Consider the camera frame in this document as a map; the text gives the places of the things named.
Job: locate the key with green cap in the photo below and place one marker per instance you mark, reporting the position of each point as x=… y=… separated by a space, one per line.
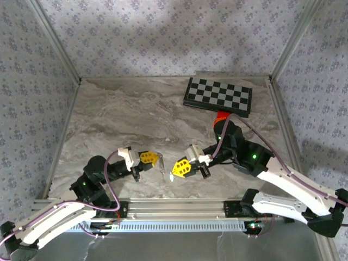
x=171 y=177

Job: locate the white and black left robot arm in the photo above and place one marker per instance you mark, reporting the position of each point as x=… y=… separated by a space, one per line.
x=54 y=223

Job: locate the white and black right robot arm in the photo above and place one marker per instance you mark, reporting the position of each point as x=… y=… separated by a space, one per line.
x=277 y=204

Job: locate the red toy brick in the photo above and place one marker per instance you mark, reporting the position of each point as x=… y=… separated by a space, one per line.
x=224 y=114

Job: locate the folded black and grey chessboard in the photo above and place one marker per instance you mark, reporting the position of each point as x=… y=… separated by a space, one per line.
x=217 y=93

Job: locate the small circuit board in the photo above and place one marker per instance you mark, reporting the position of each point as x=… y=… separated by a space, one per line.
x=254 y=225
x=104 y=225

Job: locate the grey metal sheet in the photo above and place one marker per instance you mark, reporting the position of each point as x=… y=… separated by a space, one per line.
x=176 y=247

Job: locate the small black connector block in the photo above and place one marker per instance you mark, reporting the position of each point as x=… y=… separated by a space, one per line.
x=289 y=220

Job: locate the aluminium rail with arm bases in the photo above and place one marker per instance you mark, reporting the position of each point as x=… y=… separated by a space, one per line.
x=176 y=208

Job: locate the aluminium table side rail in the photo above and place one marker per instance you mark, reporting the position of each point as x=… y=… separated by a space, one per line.
x=63 y=136
x=281 y=117

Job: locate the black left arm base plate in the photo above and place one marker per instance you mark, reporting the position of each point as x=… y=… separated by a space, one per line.
x=121 y=209

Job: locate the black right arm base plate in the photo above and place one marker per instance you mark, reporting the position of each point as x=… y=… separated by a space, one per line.
x=233 y=209

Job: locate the aluminium table end rail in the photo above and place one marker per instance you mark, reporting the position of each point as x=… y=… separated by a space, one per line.
x=136 y=78

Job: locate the aluminium frame post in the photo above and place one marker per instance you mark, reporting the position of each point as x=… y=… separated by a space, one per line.
x=54 y=40
x=296 y=40

